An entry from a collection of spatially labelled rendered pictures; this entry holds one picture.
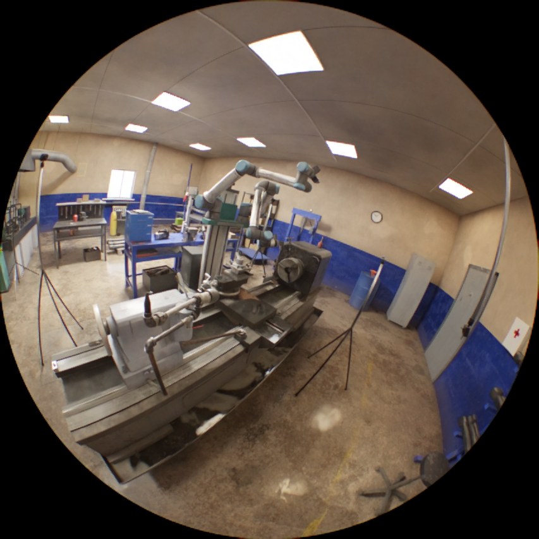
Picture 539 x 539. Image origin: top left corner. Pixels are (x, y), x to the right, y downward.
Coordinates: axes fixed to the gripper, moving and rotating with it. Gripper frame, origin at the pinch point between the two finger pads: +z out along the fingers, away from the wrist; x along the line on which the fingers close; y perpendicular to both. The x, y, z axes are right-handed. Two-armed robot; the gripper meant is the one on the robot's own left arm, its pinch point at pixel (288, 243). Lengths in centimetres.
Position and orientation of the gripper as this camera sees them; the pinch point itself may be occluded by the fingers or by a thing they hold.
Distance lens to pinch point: 190.8
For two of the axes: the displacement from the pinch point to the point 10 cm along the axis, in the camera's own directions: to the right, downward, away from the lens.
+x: 3.6, 1.4, -9.2
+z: 9.3, -0.3, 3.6
